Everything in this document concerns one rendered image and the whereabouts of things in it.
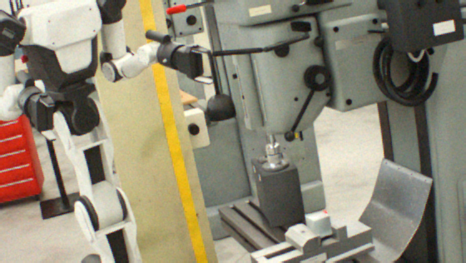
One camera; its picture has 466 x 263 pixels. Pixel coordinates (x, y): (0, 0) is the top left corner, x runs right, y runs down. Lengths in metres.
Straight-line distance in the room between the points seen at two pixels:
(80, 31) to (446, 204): 1.32
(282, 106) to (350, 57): 0.24
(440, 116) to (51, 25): 1.28
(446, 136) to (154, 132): 1.98
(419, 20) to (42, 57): 1.26
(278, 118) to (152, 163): 1.88
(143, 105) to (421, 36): 2.16
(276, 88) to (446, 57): 0.53
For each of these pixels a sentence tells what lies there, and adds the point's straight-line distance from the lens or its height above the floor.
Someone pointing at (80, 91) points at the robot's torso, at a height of 1.48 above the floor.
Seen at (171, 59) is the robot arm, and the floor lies 1.52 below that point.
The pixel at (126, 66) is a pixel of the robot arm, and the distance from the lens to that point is 2.54.
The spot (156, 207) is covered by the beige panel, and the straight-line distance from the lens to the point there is 3.79.
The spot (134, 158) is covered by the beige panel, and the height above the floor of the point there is 0.89.
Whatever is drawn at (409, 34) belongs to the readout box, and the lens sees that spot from 1.74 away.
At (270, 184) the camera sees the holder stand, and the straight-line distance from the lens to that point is 2.33.
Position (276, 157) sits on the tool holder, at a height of 1.14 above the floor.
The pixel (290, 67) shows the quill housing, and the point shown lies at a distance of 1.89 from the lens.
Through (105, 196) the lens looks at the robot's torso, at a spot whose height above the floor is 1.09.
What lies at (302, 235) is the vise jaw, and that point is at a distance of 2.00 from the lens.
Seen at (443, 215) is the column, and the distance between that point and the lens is 2.16.
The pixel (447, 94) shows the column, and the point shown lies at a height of 1.33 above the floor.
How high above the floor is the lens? 1.83
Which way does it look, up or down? 14 degrees down
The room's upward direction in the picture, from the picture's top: 11 degrees counter-clockwise
